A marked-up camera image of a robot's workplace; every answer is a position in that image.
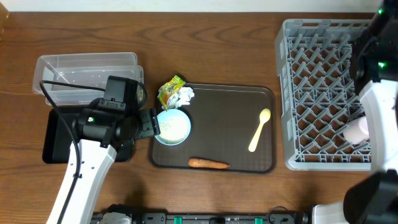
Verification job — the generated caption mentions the black plastic tray bin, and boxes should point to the black plastic tray bin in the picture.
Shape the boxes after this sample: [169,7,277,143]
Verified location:
[42,105,136,164]

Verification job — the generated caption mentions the crumpled white tissue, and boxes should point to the crumpled white tissue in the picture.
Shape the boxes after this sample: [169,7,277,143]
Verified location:
[162,87,195,110]

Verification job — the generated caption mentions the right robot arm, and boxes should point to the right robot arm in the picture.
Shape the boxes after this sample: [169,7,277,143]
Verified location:
[308,0,397,224]

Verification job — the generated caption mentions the yellow plastic spoon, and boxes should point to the yellow plastic spoon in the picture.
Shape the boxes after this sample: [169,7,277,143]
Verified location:
[248,108,271,152]

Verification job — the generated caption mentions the brown serving tray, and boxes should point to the brown serving tray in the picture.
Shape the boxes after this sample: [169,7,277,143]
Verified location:
[149,83,277,174]

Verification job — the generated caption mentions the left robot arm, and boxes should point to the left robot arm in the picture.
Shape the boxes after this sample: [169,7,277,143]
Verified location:
[43,108,160,223]

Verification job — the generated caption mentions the pink cup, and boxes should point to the pink cup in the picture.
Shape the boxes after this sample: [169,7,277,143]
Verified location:
[343,116,369,144]

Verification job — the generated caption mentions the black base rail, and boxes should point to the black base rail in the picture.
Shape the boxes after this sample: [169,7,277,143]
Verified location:
[90,204,311,224]

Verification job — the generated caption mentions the light blue rice bowl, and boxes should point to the light blue rice bowl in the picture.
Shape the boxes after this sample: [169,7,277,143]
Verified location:
[155,109,191,146]

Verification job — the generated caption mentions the yellow green snack wrapper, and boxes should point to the yellow green snack wrapper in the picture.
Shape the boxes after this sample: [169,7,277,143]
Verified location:
[157,75,186,110]

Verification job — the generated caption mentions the orange carrot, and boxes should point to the orange carrot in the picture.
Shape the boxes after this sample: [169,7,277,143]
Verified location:
[188,158,229,169]

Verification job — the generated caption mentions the grey dishwasher rack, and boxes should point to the grey dishwasher rack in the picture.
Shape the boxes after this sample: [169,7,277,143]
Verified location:
[275,19,372,171]

